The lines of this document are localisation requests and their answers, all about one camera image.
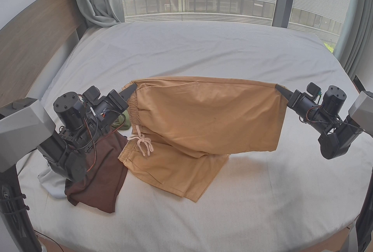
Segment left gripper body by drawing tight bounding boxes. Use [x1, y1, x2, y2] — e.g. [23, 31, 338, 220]
[92, 89, 129, 129]

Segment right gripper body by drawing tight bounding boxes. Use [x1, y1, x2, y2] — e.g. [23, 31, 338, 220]
[287, 89, 319, 123]

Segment tan shorts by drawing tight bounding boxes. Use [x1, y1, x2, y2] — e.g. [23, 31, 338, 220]
[117, 76, 289, 203]

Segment bed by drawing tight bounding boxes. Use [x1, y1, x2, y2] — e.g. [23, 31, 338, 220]
[0, 0, 373, 252]

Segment green garment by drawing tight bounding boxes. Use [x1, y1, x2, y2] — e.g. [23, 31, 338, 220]
[112, 111, 132, 132]

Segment brown garment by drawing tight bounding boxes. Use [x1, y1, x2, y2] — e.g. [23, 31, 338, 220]
[65, 130, 129, 214]

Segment pale grey garment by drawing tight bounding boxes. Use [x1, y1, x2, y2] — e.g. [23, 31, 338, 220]
[37, 168, 67, 199]

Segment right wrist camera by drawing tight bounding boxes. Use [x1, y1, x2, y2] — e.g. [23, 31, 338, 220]
[306, 82, 322, 100]

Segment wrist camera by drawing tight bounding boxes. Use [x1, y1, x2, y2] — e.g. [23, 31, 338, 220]
[83, 85, 101, 103]
[306, 82, 322, 100]

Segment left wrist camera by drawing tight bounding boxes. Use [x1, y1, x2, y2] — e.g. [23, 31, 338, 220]
[83, 85, 101, 103]

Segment black cable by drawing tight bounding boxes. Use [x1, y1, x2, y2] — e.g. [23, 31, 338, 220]
[34, 231, 64, 252]

